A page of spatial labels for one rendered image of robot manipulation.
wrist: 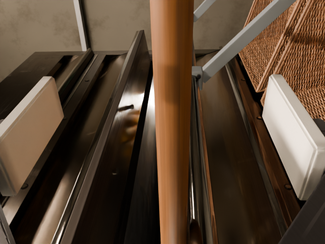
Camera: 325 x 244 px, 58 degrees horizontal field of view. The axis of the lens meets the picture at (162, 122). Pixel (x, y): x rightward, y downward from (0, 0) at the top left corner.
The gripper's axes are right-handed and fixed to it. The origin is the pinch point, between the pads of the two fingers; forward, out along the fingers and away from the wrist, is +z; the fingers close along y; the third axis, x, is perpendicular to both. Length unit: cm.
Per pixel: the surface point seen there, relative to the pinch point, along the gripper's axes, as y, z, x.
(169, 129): 0.4, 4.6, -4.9
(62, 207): -30, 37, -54
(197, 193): 3.3, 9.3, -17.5
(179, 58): 1.2, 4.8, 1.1
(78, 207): -20, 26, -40
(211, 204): 4.9, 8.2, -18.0
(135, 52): -20, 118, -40
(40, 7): -174, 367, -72
